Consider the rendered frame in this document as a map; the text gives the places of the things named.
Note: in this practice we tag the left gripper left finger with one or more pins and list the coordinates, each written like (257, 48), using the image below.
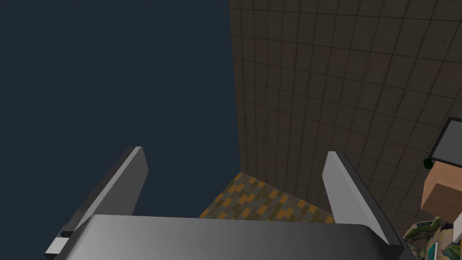
(119, 184)

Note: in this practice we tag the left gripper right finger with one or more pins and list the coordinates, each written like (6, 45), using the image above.
(346, 195)

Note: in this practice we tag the leaf-patterned cushion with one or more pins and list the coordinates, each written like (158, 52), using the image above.
(433, 238)

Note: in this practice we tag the wooden cabinet with dark screen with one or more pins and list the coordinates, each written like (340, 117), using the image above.
(444, 173)

